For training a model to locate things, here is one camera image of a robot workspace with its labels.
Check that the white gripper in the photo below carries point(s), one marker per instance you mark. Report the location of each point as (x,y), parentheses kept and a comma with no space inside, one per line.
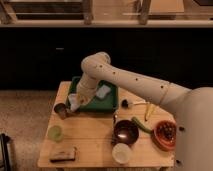
(82,99)

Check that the white towel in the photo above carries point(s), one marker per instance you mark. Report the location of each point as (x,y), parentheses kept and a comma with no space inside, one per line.
(74,103)

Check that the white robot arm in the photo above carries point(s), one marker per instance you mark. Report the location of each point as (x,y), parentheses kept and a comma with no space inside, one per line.
(191,108)

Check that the small metal cup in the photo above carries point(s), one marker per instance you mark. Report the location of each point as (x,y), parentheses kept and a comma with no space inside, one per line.
(61,110)

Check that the green plastic tray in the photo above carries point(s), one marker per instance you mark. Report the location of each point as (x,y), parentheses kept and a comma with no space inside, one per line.
(109,104)

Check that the small dark bottle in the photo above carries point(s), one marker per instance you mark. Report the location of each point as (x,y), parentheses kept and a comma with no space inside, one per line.
(115,116)

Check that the green plastic cup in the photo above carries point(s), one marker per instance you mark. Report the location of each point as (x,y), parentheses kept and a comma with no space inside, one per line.
(55,133)

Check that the dark metal bowl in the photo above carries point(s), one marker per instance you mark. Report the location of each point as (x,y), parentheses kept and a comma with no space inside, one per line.
(125,131)

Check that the green cucumber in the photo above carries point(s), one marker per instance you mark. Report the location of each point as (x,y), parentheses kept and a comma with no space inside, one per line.
(136,121)

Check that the yellow banana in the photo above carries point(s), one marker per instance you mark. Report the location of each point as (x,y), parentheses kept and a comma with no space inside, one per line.
(149,110)

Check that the orange bowl with food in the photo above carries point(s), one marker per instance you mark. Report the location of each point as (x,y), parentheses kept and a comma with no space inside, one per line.
(164,135)

